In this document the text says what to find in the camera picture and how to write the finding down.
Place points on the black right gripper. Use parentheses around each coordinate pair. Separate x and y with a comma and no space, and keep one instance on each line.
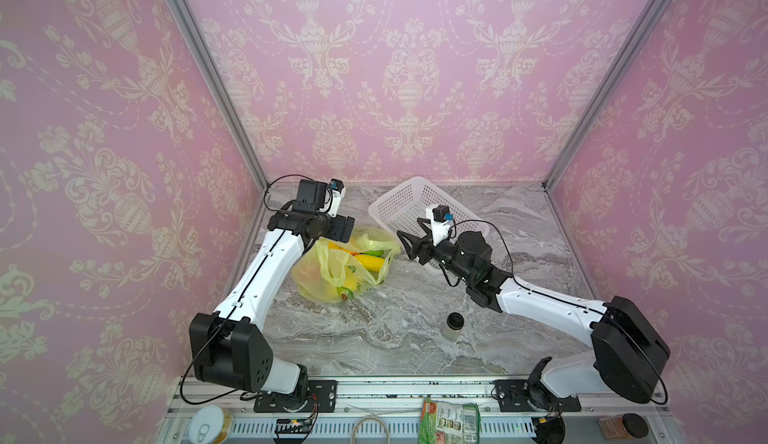
(430,247)

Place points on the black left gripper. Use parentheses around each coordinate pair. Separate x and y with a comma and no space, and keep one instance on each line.
(341,223)

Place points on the yellow-green plastic bag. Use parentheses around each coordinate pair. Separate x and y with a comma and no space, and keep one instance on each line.
(329,273)

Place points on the long yellow mango fruit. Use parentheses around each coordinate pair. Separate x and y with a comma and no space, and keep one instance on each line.
(372,264)

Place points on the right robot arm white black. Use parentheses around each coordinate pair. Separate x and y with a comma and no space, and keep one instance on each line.
(625,355)

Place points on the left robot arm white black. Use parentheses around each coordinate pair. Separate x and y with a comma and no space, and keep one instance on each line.
(227,345)

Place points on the white plastic perforated basket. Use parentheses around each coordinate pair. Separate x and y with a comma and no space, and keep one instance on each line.
(400,209)

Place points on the small jar black lid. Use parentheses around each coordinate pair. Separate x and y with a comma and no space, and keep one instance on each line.
(452,327)

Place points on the green snack packet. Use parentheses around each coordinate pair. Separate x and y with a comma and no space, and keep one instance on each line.
(446,423)

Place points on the white tin can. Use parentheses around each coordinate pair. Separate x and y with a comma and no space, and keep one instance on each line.
(210,425)

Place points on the brown jar black lid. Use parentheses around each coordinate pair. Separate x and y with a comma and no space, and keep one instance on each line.
(623,427)

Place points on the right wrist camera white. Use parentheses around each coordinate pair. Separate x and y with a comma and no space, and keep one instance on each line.
(441,223)

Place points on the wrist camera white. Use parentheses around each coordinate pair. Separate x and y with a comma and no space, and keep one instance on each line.
(441,223)
(337,189)

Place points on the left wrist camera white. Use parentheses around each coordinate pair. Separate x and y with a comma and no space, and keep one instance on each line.
(337,189)

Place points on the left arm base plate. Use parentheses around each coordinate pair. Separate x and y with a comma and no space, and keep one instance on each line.
(321,394)

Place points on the aluminium front rail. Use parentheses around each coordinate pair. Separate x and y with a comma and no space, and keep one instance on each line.
(388,410)

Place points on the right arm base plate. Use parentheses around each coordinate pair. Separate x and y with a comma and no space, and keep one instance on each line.
(517,396)

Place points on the aluminium corner post left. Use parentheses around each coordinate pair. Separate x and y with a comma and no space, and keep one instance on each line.
(193,36)

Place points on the aluminium corner post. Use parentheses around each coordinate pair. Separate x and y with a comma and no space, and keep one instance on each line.
(193,36)
(640,32)

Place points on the aluminium corner post right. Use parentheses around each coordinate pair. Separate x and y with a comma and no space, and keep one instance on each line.
(640,32)

